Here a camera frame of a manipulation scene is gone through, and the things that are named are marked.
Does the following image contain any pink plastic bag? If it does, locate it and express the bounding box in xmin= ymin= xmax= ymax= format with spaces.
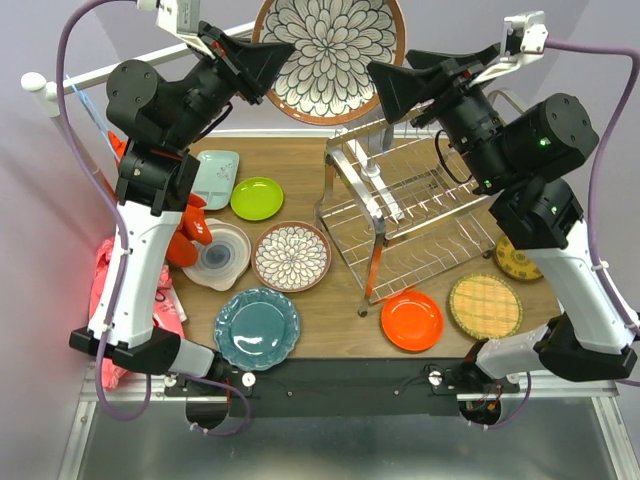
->
xmin=89 ymin=236 xmax=186 ymax=391

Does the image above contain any orange oven mitt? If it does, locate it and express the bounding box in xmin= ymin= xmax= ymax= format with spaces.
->
xmin=107 ymin=132 xmax=210 ymax=266

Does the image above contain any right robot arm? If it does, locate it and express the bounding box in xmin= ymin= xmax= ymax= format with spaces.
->
xmin=367 ymin=45 xmax=639 ymax=392

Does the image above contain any lime green plate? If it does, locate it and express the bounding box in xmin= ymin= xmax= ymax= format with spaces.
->
xmin=230 ymin=177 xmax=284 ymax=221

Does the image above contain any large floral plate brown rim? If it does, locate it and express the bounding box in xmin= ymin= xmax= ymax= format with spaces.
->
xmin=252 ymin=0 xmax=406 ymax=126

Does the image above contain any woven bamboo plate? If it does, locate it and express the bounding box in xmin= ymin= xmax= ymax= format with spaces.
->
xmin=448 ymin=274 xmax=523 ymax=340

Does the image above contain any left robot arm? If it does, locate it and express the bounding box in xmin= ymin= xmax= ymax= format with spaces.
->
xmin=69 ymin=22 xmax=295 ymax=395

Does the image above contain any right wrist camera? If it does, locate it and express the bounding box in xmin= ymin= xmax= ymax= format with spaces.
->
xmin=472 ymin=11 xmax=549 ymax=85

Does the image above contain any orange plate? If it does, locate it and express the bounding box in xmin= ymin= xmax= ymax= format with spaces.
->
xmin=380 ymin=290 xmax=444 ymax=353

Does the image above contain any white clothes rail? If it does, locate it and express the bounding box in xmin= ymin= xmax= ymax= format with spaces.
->
xmin=20 ymin=22 xmax=261 ymax=166

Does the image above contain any yellow patterned dark plate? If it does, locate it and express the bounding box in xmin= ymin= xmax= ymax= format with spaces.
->
xmin=493 ymin=234 xmax=543 ymax=282

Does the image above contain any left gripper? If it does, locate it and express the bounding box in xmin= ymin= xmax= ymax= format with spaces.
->
xmin=163 ymin=19 xmax=292 ymax=151

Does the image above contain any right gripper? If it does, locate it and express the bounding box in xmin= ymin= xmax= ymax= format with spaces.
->
xmin=366 ymin=42 xmax=518 ymax=194

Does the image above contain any metal dish rack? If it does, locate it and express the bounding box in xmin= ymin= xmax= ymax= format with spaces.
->
xmin=314 ymin=106 xmax=500 ymax=317

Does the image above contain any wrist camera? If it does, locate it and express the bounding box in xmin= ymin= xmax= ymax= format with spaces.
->
xmin=135 ymin=0 xmax=211 ymax=57
xmin=472 ymin=11 xmax=549 ymax=85

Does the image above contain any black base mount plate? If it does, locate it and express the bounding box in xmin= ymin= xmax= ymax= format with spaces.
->
xmin=164 ymin=357 xmax=521 ymax=419

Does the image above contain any light blue divided tray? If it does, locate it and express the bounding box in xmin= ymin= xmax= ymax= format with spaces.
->
xmin=192 ymin=150 xmax=240 ymax=211

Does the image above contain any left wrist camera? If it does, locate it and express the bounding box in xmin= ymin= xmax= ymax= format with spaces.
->
xmin=135 ymin=0 xmax=211 ymax=57

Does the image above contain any teal scalloped plate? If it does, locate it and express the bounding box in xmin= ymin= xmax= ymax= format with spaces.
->
xmin=214 ymin=287 xmax=301 ymax=372

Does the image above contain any blue wire hanger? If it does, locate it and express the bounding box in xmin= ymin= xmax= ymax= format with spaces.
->
xmin=65 ymin=75 xmax=122 ymax=166

